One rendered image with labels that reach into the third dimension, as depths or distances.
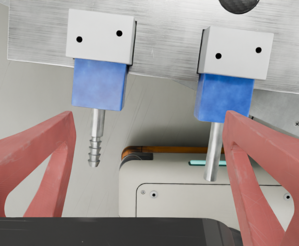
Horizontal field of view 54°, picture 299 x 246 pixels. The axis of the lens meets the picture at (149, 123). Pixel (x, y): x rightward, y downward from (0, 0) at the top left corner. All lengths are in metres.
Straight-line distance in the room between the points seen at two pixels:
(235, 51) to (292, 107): 0.13
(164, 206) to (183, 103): 0.41
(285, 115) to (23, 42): 0.27
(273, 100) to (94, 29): 0.20
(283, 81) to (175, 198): 0.68
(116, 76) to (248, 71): 0.11
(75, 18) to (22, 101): 0.99
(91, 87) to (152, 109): 0.88
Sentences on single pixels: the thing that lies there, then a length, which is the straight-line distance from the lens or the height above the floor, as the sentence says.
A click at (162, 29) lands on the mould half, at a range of 0.26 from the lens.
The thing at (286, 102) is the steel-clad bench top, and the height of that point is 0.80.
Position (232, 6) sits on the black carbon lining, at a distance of 0.28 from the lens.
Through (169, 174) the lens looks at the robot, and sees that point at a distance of 0.89.
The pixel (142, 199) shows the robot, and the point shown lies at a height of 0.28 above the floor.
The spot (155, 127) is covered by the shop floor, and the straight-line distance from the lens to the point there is 1.14.
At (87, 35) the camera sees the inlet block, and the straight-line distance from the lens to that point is 0.24.
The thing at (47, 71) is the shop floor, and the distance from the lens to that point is 1.18.
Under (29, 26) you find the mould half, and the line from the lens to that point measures 0.28.
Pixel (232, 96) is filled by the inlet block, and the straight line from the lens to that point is 0.26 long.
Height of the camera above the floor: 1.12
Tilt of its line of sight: 81 degrees down
